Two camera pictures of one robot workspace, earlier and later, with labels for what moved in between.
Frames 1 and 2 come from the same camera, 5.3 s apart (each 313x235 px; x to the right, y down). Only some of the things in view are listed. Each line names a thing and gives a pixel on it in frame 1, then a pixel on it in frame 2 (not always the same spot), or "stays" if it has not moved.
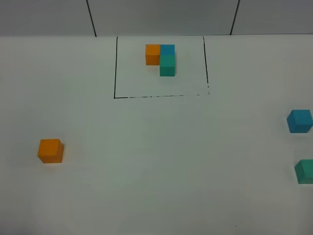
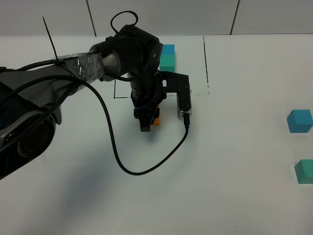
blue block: (300, 121) stays
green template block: (167, 65) stays
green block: (303, 169) stays
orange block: (51, 151) -> (157, 121)
